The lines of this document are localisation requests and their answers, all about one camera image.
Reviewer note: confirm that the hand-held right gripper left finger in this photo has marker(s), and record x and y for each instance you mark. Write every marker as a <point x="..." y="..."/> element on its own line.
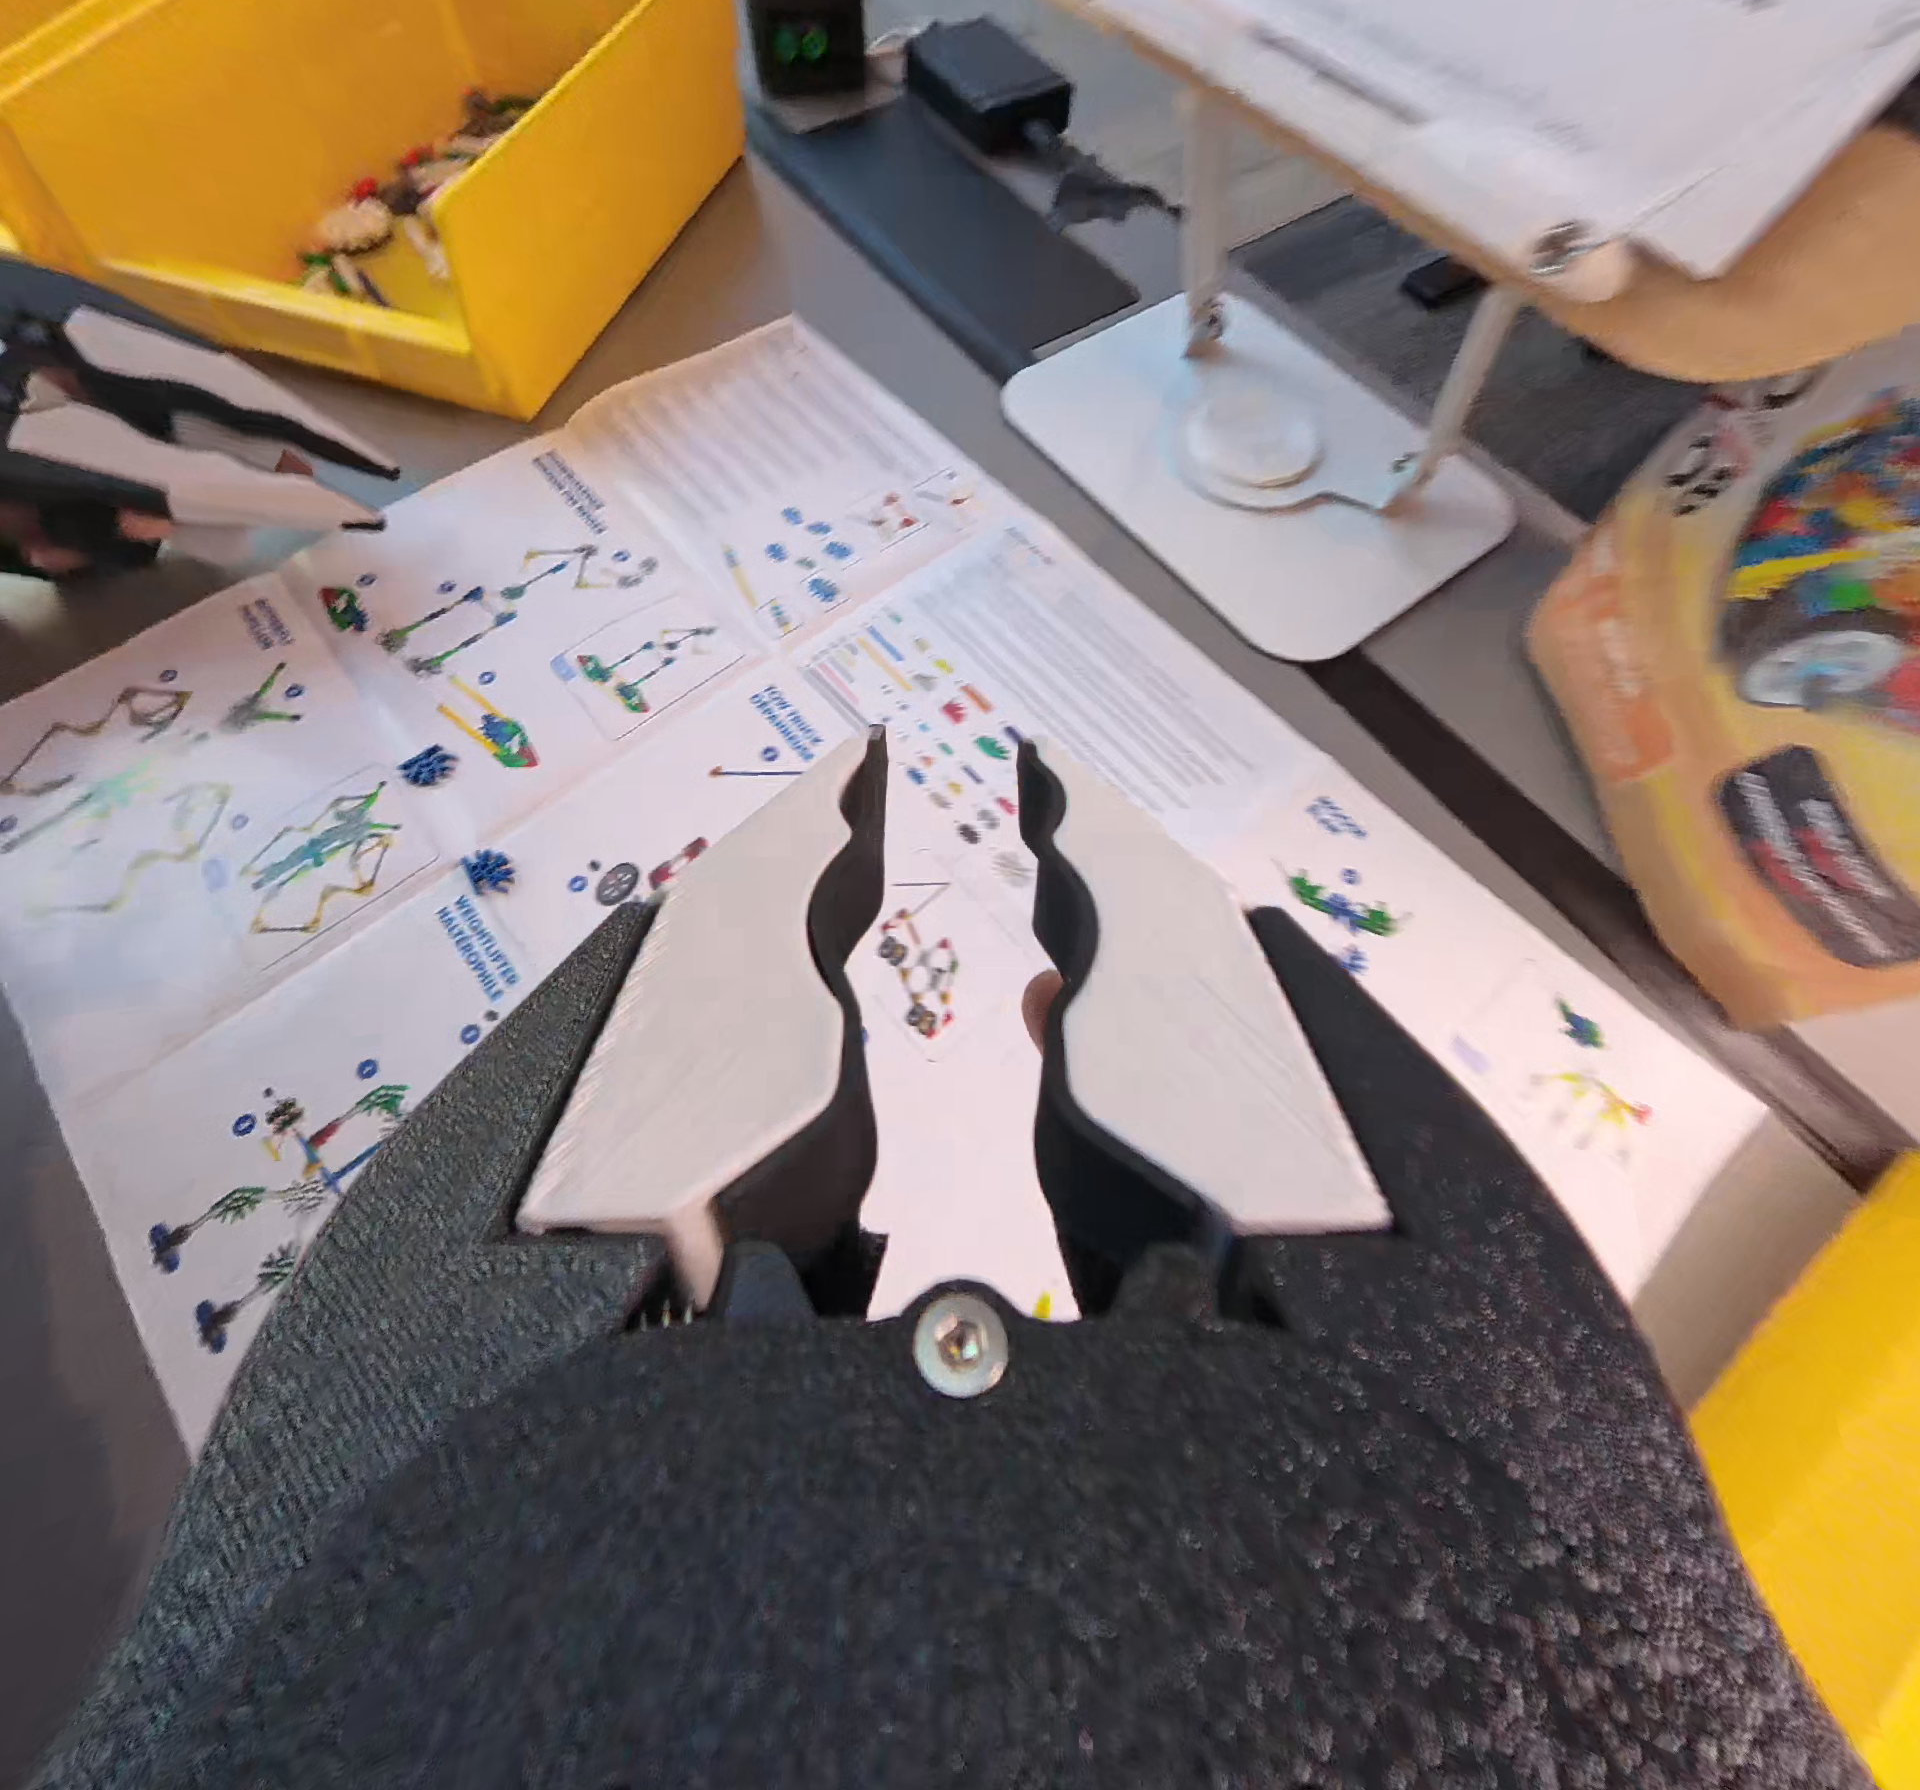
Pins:
<point x="707" y="1071"/>

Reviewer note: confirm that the white instruction sheet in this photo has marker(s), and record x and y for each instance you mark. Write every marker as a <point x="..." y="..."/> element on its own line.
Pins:
<point x="689" y="439"/>

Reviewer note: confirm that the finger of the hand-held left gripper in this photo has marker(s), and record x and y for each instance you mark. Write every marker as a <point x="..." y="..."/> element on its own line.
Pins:
<point x="227" y="394"/>
<point x="182" y="491"/>

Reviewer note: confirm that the pile of colourful building pieces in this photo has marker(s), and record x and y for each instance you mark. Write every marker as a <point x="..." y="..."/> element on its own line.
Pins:
<point x="404" y="189"/>

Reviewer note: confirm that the blue plastic connector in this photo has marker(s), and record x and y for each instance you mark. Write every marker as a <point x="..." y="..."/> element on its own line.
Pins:
<point x="489" y="870"/>
<point x="431" y="761"/>

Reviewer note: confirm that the small black cube device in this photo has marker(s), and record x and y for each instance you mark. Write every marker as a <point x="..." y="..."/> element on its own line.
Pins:
<point x="805" y="21"/>

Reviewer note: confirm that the black power adapter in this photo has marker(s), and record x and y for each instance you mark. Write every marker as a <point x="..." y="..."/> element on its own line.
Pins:
<point x="990" y="77"/>

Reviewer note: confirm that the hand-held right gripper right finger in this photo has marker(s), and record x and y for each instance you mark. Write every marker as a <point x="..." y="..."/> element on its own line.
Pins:
<point x="1214" y="1071"/>

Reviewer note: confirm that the wooden sign board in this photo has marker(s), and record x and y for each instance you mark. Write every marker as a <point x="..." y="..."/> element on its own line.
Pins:
<point x="1680" y="200"/>

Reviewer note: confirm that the toy set cardboard box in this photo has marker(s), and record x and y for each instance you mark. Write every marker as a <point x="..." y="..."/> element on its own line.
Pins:
<point x="1742" y="738"/>

